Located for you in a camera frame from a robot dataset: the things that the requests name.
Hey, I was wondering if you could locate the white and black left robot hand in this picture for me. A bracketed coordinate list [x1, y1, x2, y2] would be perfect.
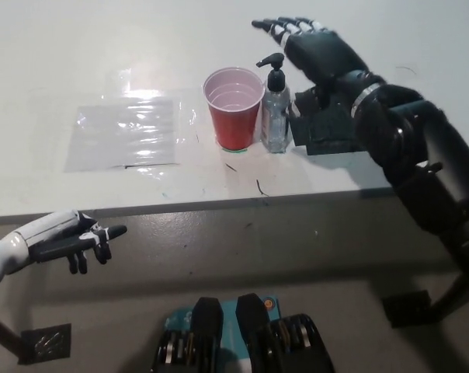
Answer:
[0, 209, 128, 281]

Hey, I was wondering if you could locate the black table leg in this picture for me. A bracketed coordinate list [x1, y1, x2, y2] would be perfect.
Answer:
[0, 309, 30, 367]
[430, 267, 469, 324]

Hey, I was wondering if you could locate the red plastic cup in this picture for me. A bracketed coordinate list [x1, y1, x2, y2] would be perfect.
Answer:
[202, 66, 266, 152]

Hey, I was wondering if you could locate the clear hand soap pump bottle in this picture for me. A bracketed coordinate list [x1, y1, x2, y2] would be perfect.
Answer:
[255, 52, 292, 154]

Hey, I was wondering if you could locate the clear plastic sheet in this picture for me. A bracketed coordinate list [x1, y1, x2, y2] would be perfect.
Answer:
[63, 99, 180, 174]

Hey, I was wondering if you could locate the black tape patch on table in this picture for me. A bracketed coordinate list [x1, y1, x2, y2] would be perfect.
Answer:
[290, 88, 367, 157]

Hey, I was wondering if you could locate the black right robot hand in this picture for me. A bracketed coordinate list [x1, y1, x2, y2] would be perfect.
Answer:
[252, 16, 385, 117]

